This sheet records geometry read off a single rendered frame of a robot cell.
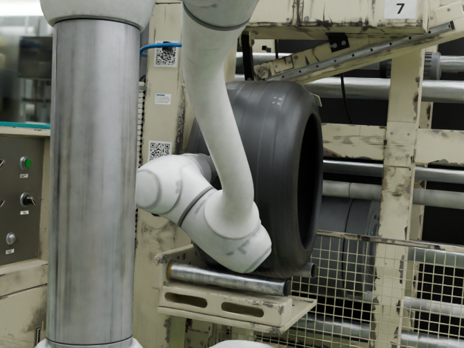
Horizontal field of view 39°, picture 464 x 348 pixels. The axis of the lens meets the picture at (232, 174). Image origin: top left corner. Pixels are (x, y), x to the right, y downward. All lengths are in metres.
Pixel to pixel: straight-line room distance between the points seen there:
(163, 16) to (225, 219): 0.92
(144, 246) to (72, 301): 1.19
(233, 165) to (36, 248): 0.96
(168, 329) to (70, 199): 1.25
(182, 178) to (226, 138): 0.21
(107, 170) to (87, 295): 0.14
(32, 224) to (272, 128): 0.72
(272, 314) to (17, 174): 0.76
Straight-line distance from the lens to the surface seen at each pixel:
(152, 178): 1.18
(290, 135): 1.62
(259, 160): 1.58
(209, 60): 0.94
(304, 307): 1.93
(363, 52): 2.12
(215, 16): 0.86
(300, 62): 2.17
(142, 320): 1.98
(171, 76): 1.89
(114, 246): 0.75
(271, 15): 2.08
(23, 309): 1.83
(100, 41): 0.75
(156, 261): 1.79
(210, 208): 1.17
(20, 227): 1.84
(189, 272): 1.79
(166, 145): 1.88
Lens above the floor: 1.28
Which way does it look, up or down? 3 degrees down
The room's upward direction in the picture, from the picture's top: 4 degrees clockwise
